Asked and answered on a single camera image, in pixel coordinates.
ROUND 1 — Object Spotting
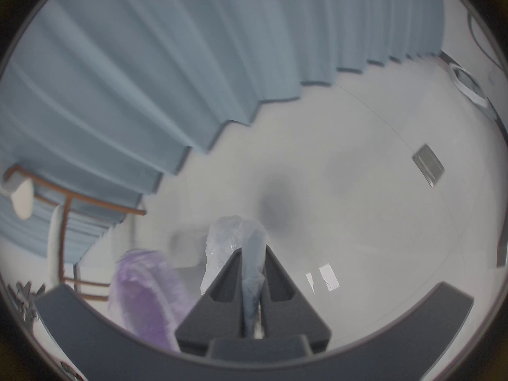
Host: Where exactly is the clear printed wrapper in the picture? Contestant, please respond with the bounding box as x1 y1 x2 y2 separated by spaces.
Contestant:
200 215 267 338

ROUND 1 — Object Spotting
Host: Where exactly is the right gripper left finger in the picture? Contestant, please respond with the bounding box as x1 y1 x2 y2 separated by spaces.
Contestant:
174 248 244 351

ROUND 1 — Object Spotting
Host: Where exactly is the white cushioned wooden chair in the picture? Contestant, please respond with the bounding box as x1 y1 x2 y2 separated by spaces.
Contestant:
3 164 148 303

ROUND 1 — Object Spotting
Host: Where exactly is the purple plastic bag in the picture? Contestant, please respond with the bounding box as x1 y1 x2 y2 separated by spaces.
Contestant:
109 248 200 353

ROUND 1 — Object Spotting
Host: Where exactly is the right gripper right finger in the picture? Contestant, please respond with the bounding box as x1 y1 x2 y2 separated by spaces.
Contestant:
260 244 332 348

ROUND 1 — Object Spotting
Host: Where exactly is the pale blue curtain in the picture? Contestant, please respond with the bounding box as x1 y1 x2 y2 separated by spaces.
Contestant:
0 0 443 266

